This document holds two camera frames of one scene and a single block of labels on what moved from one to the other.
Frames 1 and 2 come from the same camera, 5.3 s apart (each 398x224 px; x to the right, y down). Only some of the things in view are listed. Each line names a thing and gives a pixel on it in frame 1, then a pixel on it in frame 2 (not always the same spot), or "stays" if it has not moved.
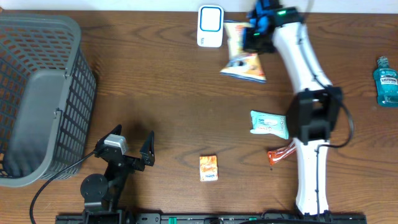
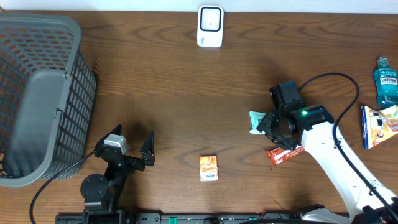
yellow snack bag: x=241 y=63 to x=378 y=126
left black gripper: x=146 y=154 stays
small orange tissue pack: x=208 y=168 stays
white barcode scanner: x=210 y=25 stays
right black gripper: x=250 y=43 to x=264 y=125
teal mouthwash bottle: x=386 y=81 stays
